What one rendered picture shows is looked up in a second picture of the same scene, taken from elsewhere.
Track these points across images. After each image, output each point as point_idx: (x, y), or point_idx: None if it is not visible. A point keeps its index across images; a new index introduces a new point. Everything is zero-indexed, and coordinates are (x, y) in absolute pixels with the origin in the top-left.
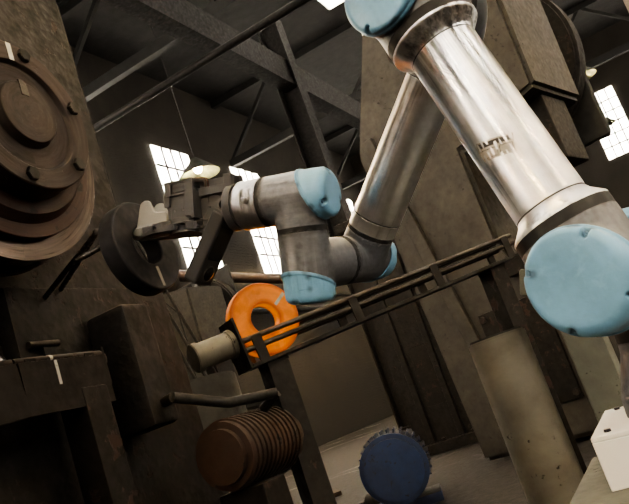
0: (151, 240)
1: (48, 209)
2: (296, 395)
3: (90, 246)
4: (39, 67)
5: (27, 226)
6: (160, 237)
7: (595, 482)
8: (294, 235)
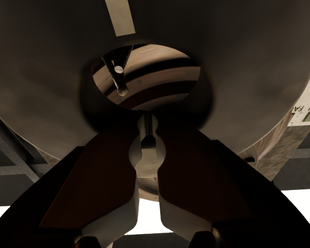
0: (123, 122)
1: (158, 101)
2: None
3: (111, 68)
4: (155, 199)
5: (181, 77)
6: (129, 149)
7: None
8: None
